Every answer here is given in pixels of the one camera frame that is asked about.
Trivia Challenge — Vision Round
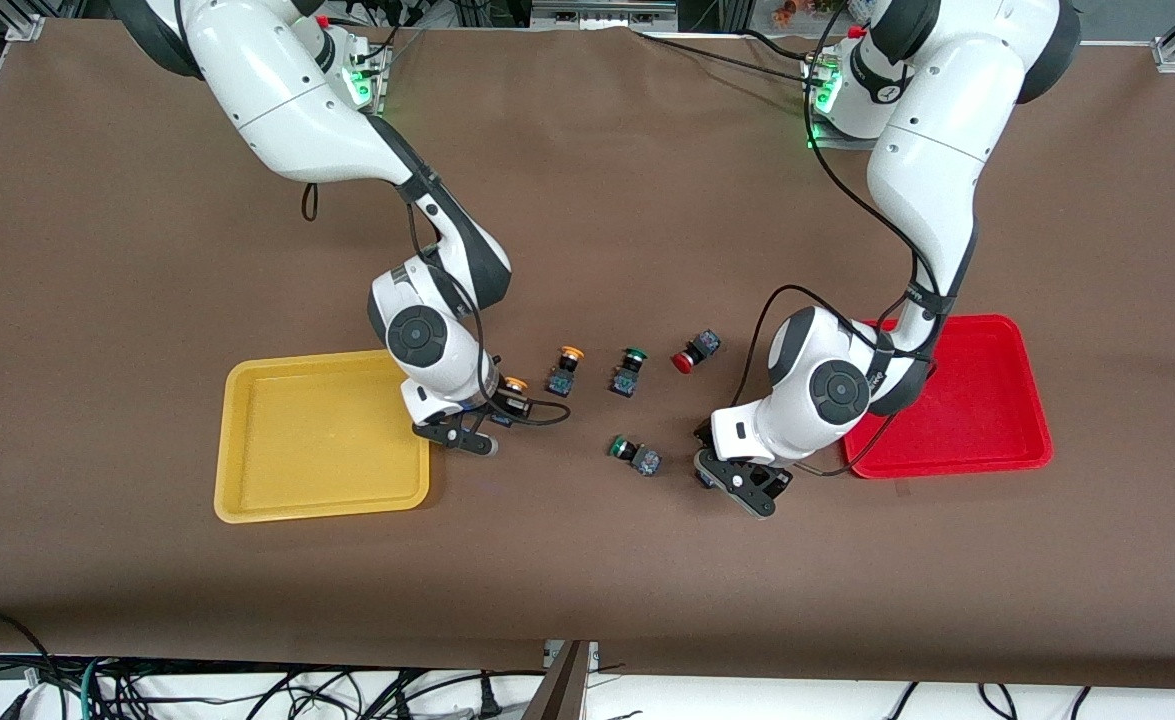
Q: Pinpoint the short black table cable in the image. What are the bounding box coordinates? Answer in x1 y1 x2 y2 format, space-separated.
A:
742 28 828 63

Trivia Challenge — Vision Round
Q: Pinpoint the green push button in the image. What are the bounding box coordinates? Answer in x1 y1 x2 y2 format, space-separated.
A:
609 347 649 399
608 435 664 478

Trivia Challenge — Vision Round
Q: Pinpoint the brown table leg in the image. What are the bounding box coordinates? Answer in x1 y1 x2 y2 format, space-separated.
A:
522 640 593 720

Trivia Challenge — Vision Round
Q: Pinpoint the green floor cable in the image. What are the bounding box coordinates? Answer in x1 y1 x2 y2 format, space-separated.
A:
79 655 114 720

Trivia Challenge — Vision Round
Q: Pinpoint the yellow plastic tray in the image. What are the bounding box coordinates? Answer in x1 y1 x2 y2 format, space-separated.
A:
213 349 432 525

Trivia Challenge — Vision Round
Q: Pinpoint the silver metal box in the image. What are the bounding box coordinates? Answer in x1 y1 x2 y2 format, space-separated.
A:
530 0 680 28

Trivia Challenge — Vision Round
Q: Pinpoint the yellow push button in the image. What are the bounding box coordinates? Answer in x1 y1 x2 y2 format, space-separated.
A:
547 345 588 399
493 375 531 429

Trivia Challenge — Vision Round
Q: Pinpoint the long black table cable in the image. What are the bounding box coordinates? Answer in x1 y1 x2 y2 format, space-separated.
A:
630 27 823 81

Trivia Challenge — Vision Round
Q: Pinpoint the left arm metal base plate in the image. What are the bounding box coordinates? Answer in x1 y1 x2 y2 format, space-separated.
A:
804 55 883 153

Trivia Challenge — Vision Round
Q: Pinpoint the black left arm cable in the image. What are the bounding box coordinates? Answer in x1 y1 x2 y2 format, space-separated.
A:
737 0 948 479

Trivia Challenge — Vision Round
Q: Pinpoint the red plastic tray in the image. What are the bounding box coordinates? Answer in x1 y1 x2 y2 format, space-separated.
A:
842 314 1055 480

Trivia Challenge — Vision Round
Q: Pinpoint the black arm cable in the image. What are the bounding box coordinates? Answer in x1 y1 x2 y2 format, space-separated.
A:
301 180 571 428
737 0 948 479

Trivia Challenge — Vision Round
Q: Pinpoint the brown table cover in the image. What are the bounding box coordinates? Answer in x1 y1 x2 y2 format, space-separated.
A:
0 20 1175 691

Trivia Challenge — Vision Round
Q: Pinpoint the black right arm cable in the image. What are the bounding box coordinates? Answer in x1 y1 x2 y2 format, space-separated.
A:
301 180 571 428

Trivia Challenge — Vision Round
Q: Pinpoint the thick black floor cable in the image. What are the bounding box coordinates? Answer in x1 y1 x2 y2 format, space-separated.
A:
0 609 60 691

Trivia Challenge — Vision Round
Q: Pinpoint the aluminium corner bracket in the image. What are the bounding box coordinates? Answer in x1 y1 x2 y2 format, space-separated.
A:
0 0 48 43

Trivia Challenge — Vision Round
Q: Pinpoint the white metal bracket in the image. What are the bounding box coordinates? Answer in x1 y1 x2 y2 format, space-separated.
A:
543 640 600 673

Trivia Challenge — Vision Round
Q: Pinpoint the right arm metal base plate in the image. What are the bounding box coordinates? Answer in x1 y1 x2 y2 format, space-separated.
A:
342 45 393 116

